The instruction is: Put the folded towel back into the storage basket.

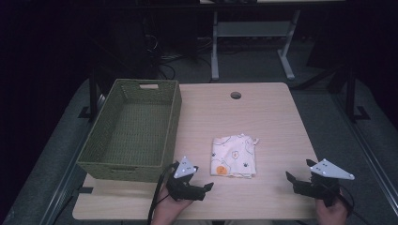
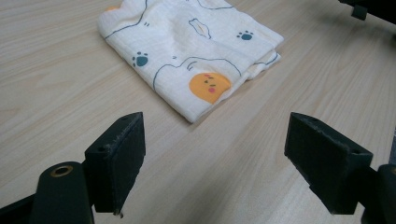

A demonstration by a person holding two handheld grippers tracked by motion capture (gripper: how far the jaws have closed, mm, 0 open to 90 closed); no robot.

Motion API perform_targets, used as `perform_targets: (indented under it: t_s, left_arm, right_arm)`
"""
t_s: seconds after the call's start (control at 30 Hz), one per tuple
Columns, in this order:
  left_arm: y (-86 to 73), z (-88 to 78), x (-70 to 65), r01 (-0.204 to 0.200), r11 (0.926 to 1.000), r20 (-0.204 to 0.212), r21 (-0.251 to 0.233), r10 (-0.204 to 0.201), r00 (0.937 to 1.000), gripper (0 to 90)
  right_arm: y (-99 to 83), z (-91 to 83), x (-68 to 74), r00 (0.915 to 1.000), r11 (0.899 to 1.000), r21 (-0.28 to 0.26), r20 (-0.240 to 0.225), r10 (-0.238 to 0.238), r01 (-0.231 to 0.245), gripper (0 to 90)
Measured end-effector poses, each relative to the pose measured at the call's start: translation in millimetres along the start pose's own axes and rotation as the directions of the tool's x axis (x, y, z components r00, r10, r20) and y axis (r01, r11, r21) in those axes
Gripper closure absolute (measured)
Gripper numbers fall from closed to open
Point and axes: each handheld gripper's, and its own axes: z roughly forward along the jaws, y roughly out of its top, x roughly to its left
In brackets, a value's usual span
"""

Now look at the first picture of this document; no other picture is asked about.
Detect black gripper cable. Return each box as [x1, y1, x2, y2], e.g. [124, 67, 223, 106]
[339, 184, 374, 225]
[146, 161, 179, 225]

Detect grey metal desk frame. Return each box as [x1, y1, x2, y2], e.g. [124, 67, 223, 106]
[210, 8, 302, 82]

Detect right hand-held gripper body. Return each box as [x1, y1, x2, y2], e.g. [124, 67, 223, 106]
[294, 157, 356, 207]

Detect tangle of floor cables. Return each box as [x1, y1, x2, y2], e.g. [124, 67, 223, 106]
[142, 32, 214, 81]

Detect white patterned cloth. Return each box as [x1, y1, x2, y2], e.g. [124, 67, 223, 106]
[210, 133, 260, 180]

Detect black metal stand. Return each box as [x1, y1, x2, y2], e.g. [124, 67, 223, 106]
[342, 65, 371, 124]
[78, 67, 102, 122]

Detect person's right hand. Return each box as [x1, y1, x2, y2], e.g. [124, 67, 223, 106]
[314, 195, 349, 225]

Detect person's left hand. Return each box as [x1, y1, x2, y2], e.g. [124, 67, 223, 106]
[151, 187, 193, 225]

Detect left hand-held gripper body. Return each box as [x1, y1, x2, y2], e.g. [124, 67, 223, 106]
[165, 156, 207, 202]

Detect green woven basket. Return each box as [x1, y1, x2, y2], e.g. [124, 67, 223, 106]
[76, 78, 183, 184]

